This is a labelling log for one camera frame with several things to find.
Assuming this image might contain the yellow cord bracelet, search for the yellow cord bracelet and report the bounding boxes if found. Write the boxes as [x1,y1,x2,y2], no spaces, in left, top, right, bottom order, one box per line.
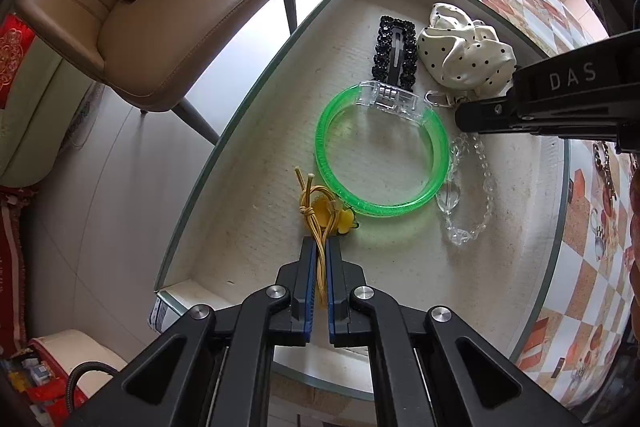
[292,164,359,308]

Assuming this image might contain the cream polka dot scrunchie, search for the cream polka dot scrunchie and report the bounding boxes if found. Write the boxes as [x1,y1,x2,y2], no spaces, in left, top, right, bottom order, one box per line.
[416,2,516,98]

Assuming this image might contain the clear crystal bead necklace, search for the clear crystal bead necklace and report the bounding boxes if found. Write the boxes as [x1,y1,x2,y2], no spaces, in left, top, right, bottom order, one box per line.
[423,89,497,247]

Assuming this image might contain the black beaded hair clip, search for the black beaded hair clip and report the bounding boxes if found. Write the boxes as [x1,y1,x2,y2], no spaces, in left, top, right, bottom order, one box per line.
[371,15,418,92]

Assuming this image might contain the green translucent bangle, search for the green translucent bangle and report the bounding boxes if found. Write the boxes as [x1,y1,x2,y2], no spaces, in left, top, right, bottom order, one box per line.
[314,80,449,218]

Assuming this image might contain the grey shallow cardboard box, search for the grey shallow cardboard box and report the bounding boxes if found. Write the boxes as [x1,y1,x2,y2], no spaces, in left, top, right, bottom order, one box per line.
[153,0,572,400]

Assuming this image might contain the checkered patterned tablecloth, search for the checkered patterned tablecloth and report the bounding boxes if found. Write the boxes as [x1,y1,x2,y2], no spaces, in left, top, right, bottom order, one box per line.
[480,0,634,407]

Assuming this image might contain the red embroidered cushion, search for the red embroidered cushion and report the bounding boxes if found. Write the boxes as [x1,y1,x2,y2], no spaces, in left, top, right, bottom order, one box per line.
[0,14,35,109]

